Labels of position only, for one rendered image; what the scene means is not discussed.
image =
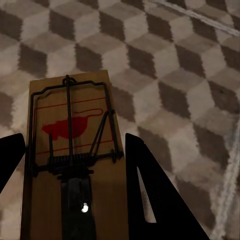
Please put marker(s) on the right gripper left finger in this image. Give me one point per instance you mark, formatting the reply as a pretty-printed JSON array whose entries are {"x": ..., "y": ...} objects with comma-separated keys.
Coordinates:
[{"x": 12, "y": 149}]

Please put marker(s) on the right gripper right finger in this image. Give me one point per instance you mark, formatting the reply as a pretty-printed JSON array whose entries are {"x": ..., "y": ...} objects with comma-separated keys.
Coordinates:
[{"x": 174, "y": 220}]

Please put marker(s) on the mousetrap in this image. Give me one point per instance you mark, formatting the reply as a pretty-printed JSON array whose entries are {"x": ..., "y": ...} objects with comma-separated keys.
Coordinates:
[{"x": 75, "y": 182}]

